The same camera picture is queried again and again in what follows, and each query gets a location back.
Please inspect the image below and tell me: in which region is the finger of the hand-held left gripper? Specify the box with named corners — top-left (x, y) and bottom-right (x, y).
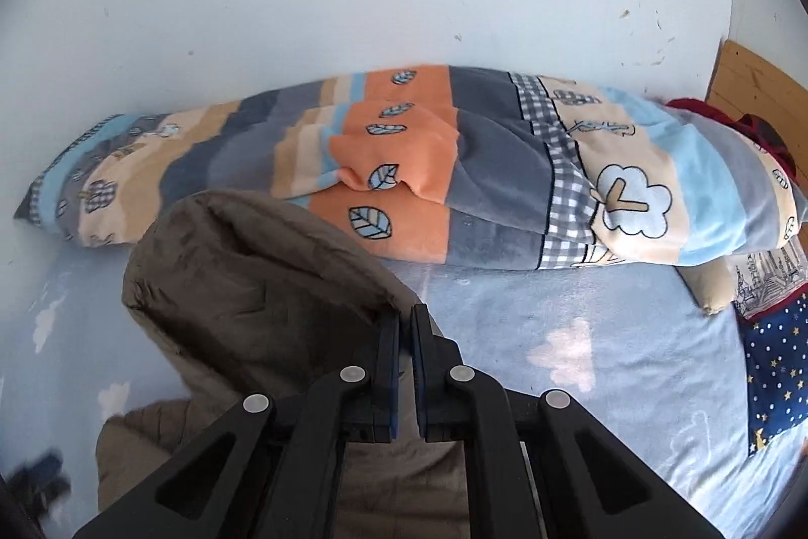
top-left (8, 449), bottom-right (72, 516)

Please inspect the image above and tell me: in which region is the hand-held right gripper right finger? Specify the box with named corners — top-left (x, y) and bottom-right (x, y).
top-left (411, 303), bottom-right (727, 539)

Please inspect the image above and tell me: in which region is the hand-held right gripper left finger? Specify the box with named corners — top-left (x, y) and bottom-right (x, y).
top-left (72, 314), bottom-right (401, 539)

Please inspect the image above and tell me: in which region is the brown puffer jacket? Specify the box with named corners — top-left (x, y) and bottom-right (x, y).
top-left (94, 189), bottom-right (481, 539)

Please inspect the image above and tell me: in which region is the light blue cloud-print bed sheet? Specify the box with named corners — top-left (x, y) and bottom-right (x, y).
top-left (0, 245), bottom-right (808, 539)

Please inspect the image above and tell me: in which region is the patchwork cartoon-print quilt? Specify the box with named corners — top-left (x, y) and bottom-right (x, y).
top-left (14, 64), bottom-right (808, 270)

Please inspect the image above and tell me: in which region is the beige pillow with drawing print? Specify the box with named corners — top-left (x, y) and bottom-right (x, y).
top-left (678, 245), bottom-right (808, 322)

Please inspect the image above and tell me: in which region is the navy star-print pillow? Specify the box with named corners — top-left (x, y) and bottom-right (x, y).
top-left (741, 292), bottom-right (808, 458)

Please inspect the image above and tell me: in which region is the red cloth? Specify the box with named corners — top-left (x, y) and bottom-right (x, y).
top-left (666, 97), bottom-right (799, 170)

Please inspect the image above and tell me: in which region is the wooden headboard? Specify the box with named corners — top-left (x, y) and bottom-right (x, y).
top-left (703, 39), bottom-right (808, 149)

